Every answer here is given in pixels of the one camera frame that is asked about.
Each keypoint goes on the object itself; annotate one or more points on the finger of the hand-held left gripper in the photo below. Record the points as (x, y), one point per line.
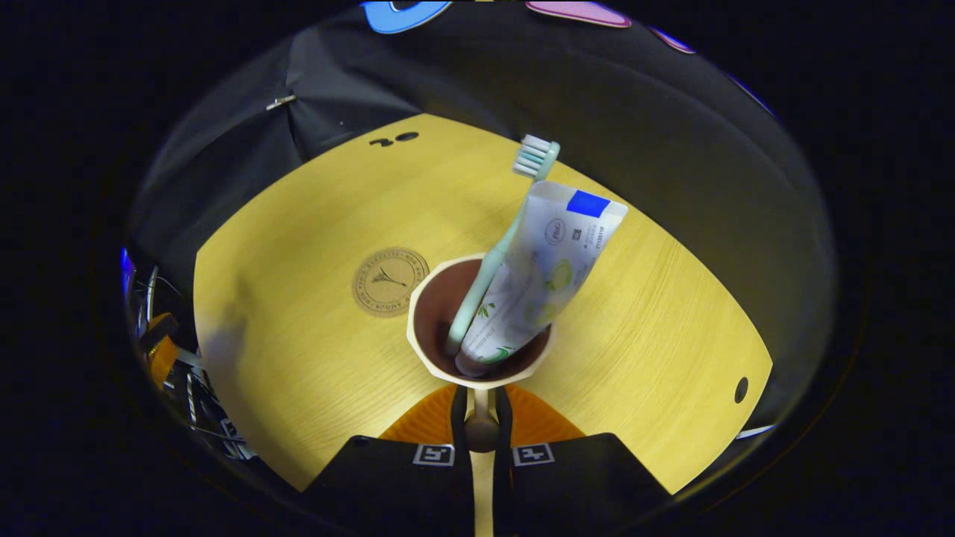
(164, 354)

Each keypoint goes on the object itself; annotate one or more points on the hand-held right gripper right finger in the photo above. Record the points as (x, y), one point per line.
(582, 485)

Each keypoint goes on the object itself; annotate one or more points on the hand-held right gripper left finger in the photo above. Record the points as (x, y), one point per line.
(388, 485)

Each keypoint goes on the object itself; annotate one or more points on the beige cup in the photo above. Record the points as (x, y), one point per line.
(433, 313)

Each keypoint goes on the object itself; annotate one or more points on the white toothpaste tube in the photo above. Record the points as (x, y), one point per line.
(545, 276)

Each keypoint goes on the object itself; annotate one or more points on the light green toothbrush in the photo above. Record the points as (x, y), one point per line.
(485, 276)

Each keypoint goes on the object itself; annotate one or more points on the wooden desktop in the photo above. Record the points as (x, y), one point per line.
(298, 358)

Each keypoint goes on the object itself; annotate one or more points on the white cloth clip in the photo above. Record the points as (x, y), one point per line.
(280, 101)

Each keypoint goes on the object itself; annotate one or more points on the black backdrop cloth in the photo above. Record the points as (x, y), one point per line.
(634, 112)

